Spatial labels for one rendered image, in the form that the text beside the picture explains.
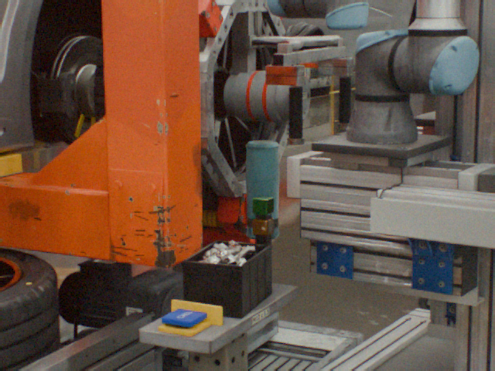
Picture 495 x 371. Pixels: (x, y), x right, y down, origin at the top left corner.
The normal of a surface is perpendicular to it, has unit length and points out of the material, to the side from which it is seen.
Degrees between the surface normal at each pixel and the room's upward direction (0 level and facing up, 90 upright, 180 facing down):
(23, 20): 90
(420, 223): 90
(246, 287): 90
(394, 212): 90
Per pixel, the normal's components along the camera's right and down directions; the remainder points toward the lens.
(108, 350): 0.89, 0.07
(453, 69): 0.69, 0.25
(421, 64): -0.73, 0.13
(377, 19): 0.42, 0.23
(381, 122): -0.15, -0.12
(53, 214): -0.46, 0.17
